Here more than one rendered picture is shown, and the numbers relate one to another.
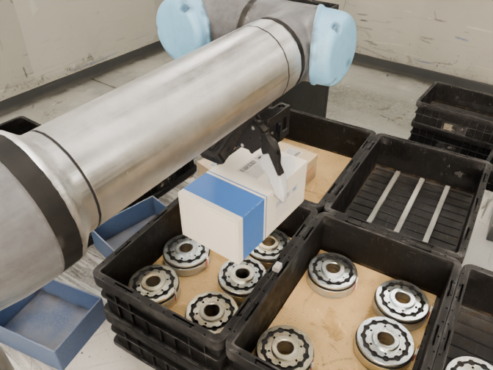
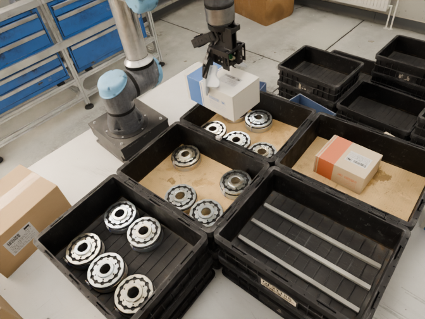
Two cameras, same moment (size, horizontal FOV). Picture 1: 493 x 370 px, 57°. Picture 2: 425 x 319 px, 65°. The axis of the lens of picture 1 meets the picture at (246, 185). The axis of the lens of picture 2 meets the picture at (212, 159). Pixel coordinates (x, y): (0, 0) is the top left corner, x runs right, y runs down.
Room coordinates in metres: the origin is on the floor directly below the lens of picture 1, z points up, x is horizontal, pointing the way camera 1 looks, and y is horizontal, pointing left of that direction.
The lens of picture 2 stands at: (0.77, -0.86, 1.69)
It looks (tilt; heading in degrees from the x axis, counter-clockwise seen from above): 46 degrees down; 104
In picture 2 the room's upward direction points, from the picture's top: 9 degrees counter-clockwise
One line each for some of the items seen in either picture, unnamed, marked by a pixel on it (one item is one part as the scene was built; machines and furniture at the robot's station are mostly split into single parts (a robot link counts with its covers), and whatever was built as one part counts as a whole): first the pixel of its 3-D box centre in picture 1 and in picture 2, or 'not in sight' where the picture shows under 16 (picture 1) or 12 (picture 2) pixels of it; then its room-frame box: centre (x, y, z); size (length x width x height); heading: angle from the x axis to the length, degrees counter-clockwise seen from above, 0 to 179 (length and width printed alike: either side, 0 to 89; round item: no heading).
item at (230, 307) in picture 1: (211, 312); (212, 130); (0.55, 0.07, 0.86); 0.10 x 0.10 x 0.01
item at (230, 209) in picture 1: (245, 197); (222, 88); (0.61, 0.00, 1.09); 0.20 x 0.12 x 0.09; 144
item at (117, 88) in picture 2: not in sight; (116, 90); (0.16, 0.17, 0.97); 0.13 x 0.12 x 0.14; 53
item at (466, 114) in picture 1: (454, 141); not in sight; (1.98, -1.06, 0.37); 0.40 x 0.30 x 0.45; 54
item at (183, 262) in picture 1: (186, 249); (258, 118); (0.71, 0.13, 0.86); 0.10 x 0.10 x 0.01
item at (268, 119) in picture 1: (256, 108); (224, 43); (0.63, -0.02, 1.25); 0.09 x 0.08 x 0.12; 144
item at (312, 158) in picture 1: (282, 172); (346, 163); (1.00, -0.10, 0.87); 0.16 x 0.12 x 0.07; 145
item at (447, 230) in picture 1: (407, 204); (306, 245); (0.86, -0.40, 0.87); 0.40 x 0.30 x 0.11; 149
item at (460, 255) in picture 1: (411, 188); (308, 235); (0.86, -0.40, 0.92); 0.40 x 0.30 x 0.02; 149
